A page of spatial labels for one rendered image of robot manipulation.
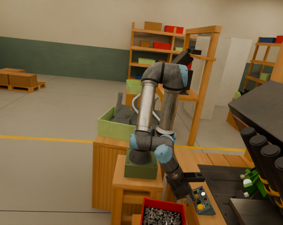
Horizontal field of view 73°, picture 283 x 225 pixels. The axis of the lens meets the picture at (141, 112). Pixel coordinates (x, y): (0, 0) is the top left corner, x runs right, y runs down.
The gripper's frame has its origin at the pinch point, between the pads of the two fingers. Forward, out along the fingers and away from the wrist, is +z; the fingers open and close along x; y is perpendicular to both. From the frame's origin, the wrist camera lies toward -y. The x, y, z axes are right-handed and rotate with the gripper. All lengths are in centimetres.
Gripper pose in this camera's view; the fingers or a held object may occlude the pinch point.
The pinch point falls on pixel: (196, 200)
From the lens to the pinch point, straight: 108.9
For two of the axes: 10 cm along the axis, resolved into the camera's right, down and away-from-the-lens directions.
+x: 0.3, 3.6, -9.3
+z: 4.8, 8.1, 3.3
